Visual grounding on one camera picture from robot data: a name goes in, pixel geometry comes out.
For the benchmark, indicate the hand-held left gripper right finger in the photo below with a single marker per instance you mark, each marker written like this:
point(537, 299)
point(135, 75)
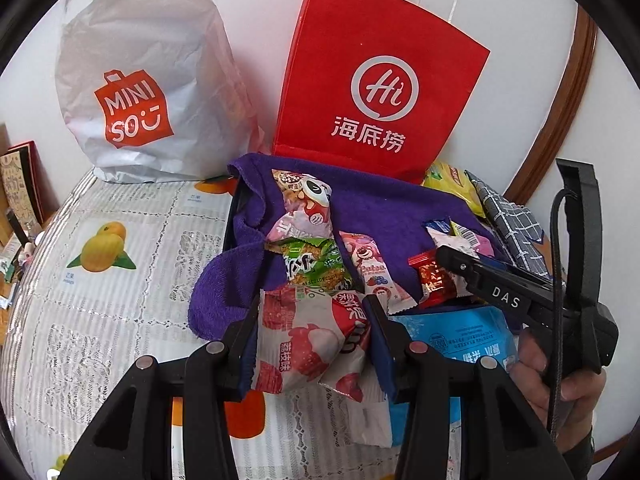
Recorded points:
point(385, 355)

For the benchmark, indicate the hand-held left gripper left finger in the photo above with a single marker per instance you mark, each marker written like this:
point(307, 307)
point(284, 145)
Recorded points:
point(244, 375)

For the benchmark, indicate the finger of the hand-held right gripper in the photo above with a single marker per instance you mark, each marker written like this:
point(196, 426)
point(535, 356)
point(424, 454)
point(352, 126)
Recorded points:
point(457, 261)

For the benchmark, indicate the yellow barcode snack packet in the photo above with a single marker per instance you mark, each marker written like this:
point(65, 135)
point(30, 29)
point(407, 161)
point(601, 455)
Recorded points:
point(464, 235)

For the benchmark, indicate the red candy packet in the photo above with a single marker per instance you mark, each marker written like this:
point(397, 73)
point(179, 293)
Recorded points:
point(435, 280)

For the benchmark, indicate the small pink snack packet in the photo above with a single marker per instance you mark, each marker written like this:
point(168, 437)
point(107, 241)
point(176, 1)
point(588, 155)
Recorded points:
point(485, 245)

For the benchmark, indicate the red white lychee snack packet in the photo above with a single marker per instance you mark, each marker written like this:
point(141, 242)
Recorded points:
point(310, 340)

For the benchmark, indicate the pink bear snack packet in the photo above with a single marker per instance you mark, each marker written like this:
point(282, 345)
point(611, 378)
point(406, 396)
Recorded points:
point(375, 265)

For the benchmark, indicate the green snack packet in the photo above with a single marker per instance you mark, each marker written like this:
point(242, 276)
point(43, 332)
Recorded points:
point(312, 262)

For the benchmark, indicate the person's right forearm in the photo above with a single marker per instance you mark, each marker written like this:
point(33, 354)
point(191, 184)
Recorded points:
point(582, 455)

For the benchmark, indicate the person's right hand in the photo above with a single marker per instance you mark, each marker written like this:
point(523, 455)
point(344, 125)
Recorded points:
point(580, 400)

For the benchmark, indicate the dark checked cloth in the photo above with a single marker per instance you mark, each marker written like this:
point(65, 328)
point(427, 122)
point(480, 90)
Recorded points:
point(510, 220)

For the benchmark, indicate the blue tissue pack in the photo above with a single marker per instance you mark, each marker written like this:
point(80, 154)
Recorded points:
point(460, 340)

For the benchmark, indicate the large yellow snack bag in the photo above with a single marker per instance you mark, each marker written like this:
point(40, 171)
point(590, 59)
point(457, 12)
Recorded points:
point(450, 185)

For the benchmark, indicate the purple towel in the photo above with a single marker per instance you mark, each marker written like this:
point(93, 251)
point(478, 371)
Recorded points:
point(380, 205)

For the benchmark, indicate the pink panda snack packet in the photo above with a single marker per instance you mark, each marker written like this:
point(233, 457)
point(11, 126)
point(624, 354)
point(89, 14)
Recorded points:
point(300, 200)

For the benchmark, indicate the red paper bag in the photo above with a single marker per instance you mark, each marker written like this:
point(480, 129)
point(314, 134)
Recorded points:
point(375, 60)

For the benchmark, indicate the wooden side table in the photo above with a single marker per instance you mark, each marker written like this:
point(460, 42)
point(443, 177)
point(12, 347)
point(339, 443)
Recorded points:
point(49, 219)

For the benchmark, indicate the doodle cover book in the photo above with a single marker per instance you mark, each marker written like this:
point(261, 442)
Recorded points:
point(20, 180)

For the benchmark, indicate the white plastic shopping bag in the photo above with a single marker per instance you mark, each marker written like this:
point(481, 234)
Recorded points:
point(145, 35)

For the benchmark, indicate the brown wooden door frame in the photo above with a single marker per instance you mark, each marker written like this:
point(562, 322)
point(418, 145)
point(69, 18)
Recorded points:
point(560, 110)

